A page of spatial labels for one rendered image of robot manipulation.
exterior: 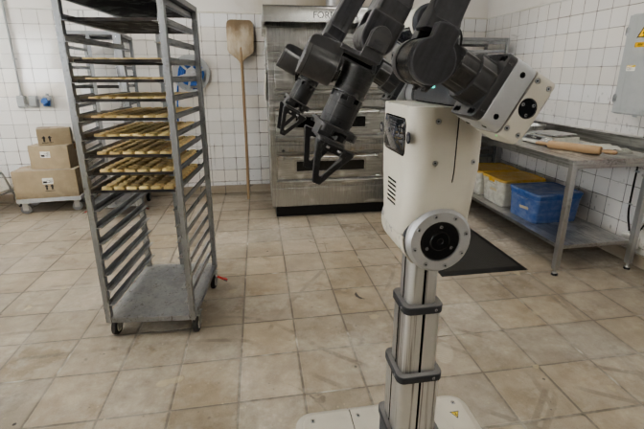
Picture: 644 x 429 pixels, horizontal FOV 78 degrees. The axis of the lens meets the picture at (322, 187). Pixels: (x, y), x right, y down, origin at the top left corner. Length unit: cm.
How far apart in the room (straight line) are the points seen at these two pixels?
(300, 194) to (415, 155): 326
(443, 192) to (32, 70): 498
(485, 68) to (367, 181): 351
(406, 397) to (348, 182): 310
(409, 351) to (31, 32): 501
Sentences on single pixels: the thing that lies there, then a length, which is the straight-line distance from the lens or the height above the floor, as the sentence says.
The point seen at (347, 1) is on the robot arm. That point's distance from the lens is 115.
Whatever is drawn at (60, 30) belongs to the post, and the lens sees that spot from 223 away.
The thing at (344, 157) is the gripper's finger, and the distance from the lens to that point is 65.
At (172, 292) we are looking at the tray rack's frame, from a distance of 267.
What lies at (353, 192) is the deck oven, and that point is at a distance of 418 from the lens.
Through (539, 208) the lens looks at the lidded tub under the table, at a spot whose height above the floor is 37.
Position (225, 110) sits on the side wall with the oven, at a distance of 493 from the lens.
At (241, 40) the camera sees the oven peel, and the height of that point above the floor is 180.
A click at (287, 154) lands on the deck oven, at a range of 398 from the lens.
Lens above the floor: 143
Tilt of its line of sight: 16 degrees down
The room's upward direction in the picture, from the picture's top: straight up
